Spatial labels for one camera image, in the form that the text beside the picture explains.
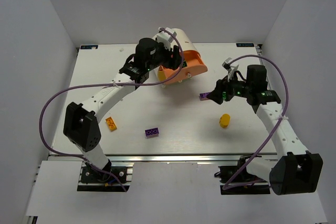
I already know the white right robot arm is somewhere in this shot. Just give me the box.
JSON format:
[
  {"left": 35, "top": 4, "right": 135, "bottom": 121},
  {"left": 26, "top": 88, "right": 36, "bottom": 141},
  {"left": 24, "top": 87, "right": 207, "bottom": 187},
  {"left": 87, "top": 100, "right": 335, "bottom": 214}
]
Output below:
[{"left": 207, "top": 63, "right": 323, "bottom": 195}]

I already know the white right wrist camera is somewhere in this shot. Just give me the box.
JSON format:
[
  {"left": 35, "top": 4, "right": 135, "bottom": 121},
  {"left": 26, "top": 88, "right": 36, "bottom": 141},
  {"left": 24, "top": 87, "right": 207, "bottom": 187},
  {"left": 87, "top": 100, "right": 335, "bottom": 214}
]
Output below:
[{"left": 222, "top": 58, "right": 239, "bottom": 82}]

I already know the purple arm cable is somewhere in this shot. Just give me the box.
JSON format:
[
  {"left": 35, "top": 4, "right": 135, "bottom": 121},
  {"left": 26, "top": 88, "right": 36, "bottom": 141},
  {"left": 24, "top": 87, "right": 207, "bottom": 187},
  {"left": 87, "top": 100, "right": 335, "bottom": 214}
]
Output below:
[
  {"left": 222, "top": 55, "right": 289, "bottom": 190},
  {"left": 39, "top": 27, "right": 184, "bottom": 192}
]

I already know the small green lego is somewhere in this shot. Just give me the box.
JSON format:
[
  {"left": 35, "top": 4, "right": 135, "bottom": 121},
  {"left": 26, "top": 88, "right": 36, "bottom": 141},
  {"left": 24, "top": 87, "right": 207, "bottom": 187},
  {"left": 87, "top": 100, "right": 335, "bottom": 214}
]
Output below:
[{"left": 222, "top": 92, "right": 227, "bottom": 101}]

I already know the blue label sticker left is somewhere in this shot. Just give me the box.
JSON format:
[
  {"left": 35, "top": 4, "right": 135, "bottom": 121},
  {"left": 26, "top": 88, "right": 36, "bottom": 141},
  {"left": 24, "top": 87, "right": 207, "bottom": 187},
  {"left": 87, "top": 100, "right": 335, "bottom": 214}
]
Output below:
[{"left": 80, "top": 45, "right": 98, "bottom": 50}]

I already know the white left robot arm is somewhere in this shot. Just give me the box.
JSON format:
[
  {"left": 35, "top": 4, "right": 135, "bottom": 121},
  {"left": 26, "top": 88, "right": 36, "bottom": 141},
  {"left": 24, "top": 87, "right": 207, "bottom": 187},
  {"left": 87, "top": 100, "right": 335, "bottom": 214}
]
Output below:
[{"left": 63, "top": 38, "right": 184, "bottom": 182}]

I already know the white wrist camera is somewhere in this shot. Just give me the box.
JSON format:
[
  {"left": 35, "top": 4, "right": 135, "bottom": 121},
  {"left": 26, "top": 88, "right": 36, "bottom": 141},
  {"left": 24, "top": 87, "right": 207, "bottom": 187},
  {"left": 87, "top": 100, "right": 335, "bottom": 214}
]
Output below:
[
  {"left": 155, "top": 27, "right": 177, "bottom": 50},
  {"left": 222, "top": 58, "right": 239, "bottom": 82}
]

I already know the white round drawer cabinet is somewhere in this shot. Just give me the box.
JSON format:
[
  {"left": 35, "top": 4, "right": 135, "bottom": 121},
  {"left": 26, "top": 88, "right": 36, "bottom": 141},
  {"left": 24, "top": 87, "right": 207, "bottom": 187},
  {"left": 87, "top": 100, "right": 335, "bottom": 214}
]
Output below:
[{"left": 155, "top": 28, "right": 198, "bottom": 84}]

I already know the blue label sticker right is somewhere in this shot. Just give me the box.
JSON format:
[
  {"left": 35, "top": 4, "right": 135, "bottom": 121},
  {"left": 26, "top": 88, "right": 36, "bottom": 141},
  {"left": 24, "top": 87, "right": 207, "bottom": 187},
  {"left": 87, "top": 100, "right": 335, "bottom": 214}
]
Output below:
[{"left": 236, "top": 42, "right": 255, "bottom": 47}]

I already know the yellow rounded lego brick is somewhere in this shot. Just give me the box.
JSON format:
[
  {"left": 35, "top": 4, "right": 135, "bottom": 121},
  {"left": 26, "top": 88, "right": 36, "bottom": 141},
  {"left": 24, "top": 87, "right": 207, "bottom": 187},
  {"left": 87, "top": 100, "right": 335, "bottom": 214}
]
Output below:
[{"left": 219, "top": 114, "right": 230, "bottom": 129}]

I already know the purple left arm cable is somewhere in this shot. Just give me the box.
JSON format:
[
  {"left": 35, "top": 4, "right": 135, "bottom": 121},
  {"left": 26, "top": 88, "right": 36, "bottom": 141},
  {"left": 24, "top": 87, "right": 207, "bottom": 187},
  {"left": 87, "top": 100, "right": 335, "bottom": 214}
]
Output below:
[{"left": 39, "top": 27, "right": 184, "bottom": 192}]

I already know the purple lego brick studs up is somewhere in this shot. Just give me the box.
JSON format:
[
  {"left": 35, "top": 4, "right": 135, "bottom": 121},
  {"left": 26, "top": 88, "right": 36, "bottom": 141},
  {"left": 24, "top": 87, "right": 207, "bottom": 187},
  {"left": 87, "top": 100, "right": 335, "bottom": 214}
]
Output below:
[{"left": 199, "top": 92, "right": 209, "bottom": 101}]

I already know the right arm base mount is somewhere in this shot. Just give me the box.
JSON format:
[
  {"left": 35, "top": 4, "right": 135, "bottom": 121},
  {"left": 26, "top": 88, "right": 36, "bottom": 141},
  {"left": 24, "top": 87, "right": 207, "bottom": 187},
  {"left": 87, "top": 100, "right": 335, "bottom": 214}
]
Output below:
[{"left": 214, "top": 155, "right": 270, "bottom": 195}]

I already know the orange open drawer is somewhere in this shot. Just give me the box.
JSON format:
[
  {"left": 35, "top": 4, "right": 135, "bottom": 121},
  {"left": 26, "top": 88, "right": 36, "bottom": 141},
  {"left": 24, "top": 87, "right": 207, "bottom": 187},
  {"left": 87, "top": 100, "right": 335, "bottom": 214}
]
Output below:
[{"left": 156, "top": 50, "right": 208, "bottom": 85}]

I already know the purple lego brick underside up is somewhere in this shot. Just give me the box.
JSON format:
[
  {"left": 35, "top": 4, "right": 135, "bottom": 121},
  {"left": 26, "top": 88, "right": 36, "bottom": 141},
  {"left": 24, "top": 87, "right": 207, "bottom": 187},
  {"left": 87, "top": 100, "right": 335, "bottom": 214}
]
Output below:
[{"left": 144, "top": 127, "right": 159, "bottom": 138}]

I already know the aluminium table edge rail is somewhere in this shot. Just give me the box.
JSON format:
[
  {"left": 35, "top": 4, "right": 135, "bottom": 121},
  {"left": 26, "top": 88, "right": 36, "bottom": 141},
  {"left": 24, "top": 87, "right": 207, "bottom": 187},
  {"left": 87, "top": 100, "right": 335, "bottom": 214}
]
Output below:
[{"left": 47, "top": 153, "right": 277, "bottom": 162}]

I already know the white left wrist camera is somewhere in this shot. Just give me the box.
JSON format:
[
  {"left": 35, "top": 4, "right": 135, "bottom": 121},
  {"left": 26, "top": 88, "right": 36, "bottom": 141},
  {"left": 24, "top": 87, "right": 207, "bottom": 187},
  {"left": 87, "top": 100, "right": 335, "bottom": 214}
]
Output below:
[{"left": 155, "top": 27, "right": 177, "bottom": 50}]

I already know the blue label sticker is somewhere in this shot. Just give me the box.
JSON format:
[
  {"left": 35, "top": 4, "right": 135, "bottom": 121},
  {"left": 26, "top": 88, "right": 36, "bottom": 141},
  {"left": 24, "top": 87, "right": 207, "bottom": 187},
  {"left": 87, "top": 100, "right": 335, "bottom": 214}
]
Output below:
[
  {"left": 236, "top": 42, "right": 255, "bottom": 47},
  {"left": 80, "top": 45, "right": 98, "bottom": 50}
]

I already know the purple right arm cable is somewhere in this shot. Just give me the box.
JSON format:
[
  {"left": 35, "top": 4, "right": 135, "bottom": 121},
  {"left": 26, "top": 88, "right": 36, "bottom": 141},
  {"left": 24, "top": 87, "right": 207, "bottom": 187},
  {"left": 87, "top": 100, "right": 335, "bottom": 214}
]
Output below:
[{"left": 222, "top": 55, "right": 289, "bottom": 190}]

